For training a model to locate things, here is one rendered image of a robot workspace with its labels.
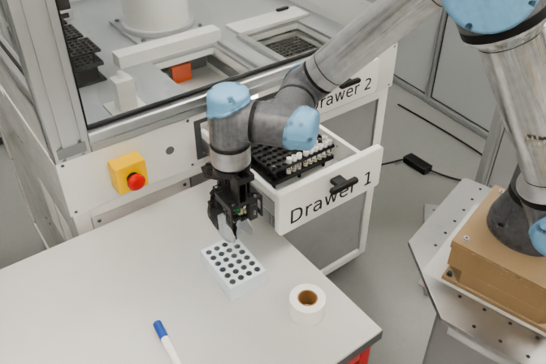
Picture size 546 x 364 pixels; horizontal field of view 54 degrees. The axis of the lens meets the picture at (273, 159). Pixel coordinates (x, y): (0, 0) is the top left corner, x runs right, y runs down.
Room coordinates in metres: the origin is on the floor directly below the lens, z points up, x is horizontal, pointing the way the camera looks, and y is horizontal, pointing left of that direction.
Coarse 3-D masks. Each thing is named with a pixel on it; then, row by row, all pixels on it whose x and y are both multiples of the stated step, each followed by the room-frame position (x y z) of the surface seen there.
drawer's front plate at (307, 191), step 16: (352, 160) 0.92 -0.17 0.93; (368, 160) 0.95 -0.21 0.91; (320, 176) 0.87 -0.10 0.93; (352, 176) 0.92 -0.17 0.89; (288, 192) 0.82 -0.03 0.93; (304, 192) 0.84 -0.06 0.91; (320, 192) 0.87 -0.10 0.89; (288, 208) 0.82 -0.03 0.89; (304, 208) 0.84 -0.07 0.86; (288, 224) 0.82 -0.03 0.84
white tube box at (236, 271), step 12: (204, 252) 0.78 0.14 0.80; (216, 252) 0.78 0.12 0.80; (228, 252) 0.79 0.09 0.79; (240, 252) 0.78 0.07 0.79; (204, 264) 0.77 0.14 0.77; (216, 264) 0.75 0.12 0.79; (228, 264) 0.75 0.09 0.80; (240, 264) 0.74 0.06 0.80; (252, 264) 0.75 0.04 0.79; (216, 276) 0.73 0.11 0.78; (228, 276) 0.72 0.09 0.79; (240, 276) 0.72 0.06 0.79; (252, 276) 0.71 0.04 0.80; (264, 276) 0.72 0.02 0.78; (228, 288) 0.69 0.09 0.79; (240, 288) 0.69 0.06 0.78; (252, 288) 0.71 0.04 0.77
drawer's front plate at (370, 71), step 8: (368, 64) 1.39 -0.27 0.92; (376, 64) 1.41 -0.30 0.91; (360, 72) 1.37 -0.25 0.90; (368, 72) 1.39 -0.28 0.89; (376, 72) 1.41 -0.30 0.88; (368, 80) 1.39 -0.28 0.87; (376, 80) 1.42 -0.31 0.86; (336, 88) 1.32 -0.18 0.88; (360, 88) 1.38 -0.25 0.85; (328, 96) 1.30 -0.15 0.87; (344, 96) 1.34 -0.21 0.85; (352, 96) 1.36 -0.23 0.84; (360, 96) 1.38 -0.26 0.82; (320, 104) 1.29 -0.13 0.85; (336, 104) 1.32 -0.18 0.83; (320, 112) 1.29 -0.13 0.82
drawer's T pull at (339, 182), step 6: (330, 180) 0.88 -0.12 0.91; (336, 180) 0.87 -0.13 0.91; (342, 180) 0.87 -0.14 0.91; (348, 180) 0.87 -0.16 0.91; (354, 180) 0.87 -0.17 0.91; (336, 186) 0.85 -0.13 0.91; (342, 186) 0.85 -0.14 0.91; (348, 186) 0.86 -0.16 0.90; (330, 192) 0.84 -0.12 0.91; (336, 192) 0.84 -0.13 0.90
